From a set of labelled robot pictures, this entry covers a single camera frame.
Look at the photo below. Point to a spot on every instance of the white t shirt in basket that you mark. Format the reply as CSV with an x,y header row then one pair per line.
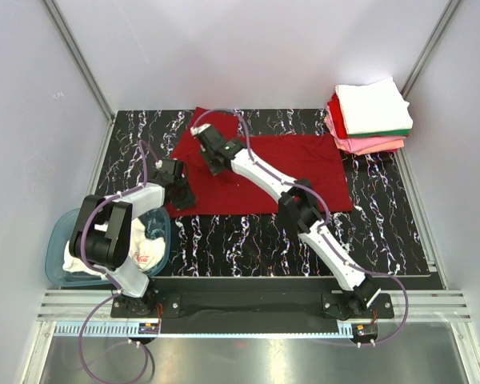
x,y
147,253

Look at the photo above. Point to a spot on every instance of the left aluminium corner post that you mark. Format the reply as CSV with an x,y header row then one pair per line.
x,y
70,42

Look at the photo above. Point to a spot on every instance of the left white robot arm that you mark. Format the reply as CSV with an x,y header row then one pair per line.
x,y
101,234

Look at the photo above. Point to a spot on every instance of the white slotted cable duct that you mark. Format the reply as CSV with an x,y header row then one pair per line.
x,y
330,330

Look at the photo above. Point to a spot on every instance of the folded white t shirt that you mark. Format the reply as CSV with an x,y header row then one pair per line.
x,y
375,108

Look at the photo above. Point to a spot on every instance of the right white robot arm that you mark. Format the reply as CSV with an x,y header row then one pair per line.
x,y
298,211

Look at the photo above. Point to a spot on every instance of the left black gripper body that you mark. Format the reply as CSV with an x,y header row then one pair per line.
x,y
185,197

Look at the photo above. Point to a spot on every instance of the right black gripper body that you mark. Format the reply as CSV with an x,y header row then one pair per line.
x,y
213,167

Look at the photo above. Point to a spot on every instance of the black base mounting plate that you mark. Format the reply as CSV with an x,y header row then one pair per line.
x,y
328,289

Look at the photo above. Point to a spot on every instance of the blue plastic basket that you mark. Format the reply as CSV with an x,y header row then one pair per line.
x,y
157,223

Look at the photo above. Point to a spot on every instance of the folded green t shirt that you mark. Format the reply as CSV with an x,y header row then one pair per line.
x,y
388,132

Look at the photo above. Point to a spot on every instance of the right aluminium corner post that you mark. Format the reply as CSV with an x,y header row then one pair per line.
x,y
432,43

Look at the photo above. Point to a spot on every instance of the folded red t shirt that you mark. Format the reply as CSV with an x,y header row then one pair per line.
x,y
337,117

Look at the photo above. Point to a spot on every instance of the aluminium corner post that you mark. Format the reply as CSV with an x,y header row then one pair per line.
x,y
432,43
70,42

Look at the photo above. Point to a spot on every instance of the folded pink t shirt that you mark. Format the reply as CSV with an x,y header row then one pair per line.
x,y
364,143

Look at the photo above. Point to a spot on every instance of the folded salmon t shirt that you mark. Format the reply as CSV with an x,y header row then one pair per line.
x,y
380,149

